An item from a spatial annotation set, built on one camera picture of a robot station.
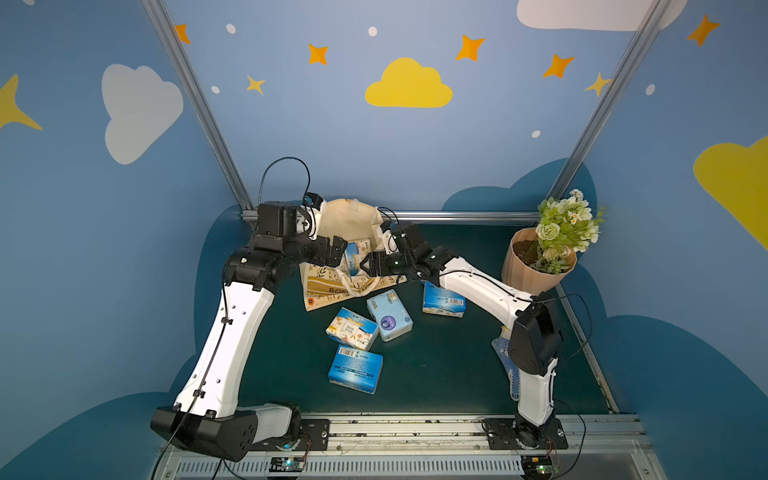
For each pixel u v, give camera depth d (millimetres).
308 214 569
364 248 984
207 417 368
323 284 880
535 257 925
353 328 861
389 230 758
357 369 784
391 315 907
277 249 498
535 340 485
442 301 914
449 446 735
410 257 661
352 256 984
